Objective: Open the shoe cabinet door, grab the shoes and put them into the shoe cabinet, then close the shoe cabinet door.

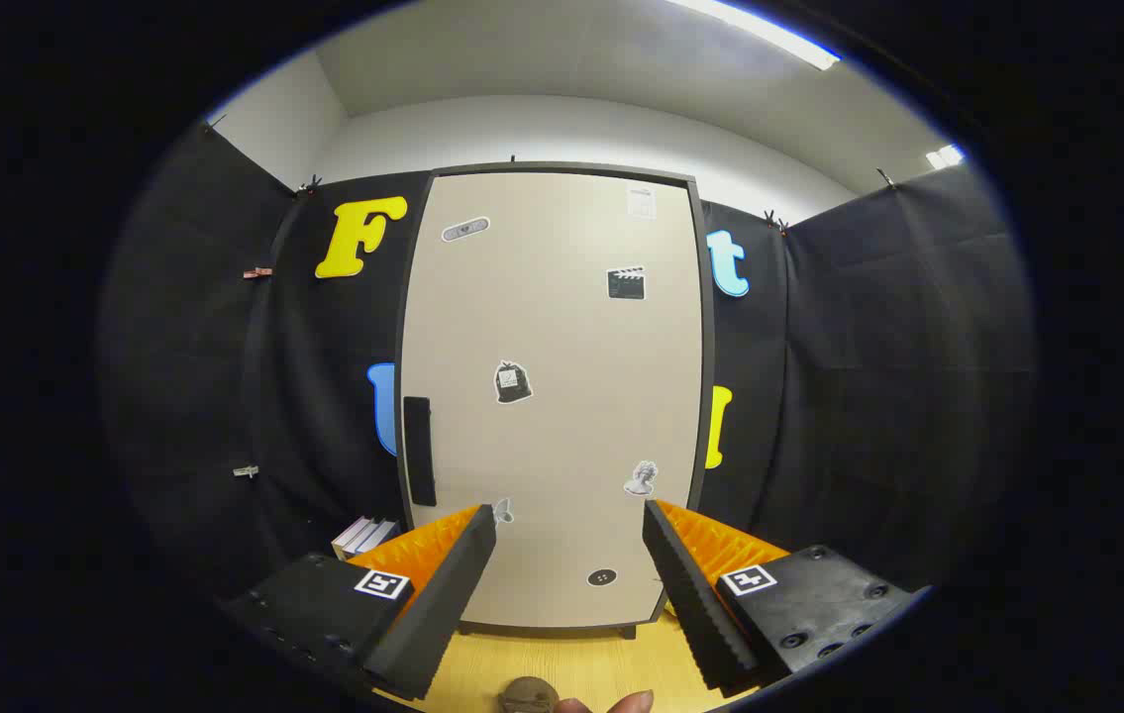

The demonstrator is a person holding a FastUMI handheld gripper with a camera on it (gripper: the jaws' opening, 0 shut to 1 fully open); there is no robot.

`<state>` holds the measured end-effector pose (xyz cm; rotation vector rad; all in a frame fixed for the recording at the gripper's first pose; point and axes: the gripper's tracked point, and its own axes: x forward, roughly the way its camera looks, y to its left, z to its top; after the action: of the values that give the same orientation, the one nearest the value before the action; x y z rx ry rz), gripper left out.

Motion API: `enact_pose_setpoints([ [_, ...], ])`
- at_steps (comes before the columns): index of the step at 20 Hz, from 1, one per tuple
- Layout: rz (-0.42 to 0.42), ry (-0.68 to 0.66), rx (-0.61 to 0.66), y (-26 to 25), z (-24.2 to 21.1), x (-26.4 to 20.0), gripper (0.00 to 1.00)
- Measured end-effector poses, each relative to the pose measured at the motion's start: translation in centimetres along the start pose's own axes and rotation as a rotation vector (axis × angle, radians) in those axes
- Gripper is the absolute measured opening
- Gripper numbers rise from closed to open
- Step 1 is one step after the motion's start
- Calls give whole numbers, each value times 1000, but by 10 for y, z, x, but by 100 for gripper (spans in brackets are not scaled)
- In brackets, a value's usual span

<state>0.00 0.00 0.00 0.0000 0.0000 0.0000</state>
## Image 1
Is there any brown fuzzy slipper shoe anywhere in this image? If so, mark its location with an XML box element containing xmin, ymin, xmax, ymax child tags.
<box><xmin>499</xmin><ymin>676</ymin><xmax>558</xmax><ymax>713</ymax></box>

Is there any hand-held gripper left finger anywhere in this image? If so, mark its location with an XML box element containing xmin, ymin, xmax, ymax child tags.
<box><xmin>220</xmin><ymin>503</ymin><xmax>499</xmax><ymax>702</ymax></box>

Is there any black backdrop cloth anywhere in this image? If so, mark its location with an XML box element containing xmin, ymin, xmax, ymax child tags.
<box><xmin>96</xmin><ymin>119</ymin><xmax>1033</xmax><ymax>605</ymax></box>

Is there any long ceiling light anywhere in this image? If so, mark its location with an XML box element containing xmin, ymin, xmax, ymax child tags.
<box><xmin>665</xmin><ymin>0</ymin><xmax>840</xmax><ymax>71</ymax></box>

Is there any dark grey shoe cabinet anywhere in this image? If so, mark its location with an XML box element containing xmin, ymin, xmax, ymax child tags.
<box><xmin>392</xmin><ymin>161</ymin><xmax>718</xmax><ymax>640</ymax></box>

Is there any white book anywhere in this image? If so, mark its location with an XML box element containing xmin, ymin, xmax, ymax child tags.
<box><xmin>332</xmin><ymin>516</ymin><xmax>376</xmax><ymax>559</ymax></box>

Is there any black door handle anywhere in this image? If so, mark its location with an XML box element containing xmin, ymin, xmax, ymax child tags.
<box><xmin>403</xmin><ymin>396</ymin><xmax>438</xmax><ymax>508</ymax></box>

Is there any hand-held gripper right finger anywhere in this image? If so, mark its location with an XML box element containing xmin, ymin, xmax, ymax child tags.
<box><xmin>643</xmin><ymin>498</ymin><xmax>929</xmax><ymax>699</ymax></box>

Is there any beige shoe cabinet door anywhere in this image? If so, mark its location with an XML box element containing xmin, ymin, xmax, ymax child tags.
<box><xmin>398</xmin><ymin>170</ymin><xmax>704</xmax><ymax>630</ymax></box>

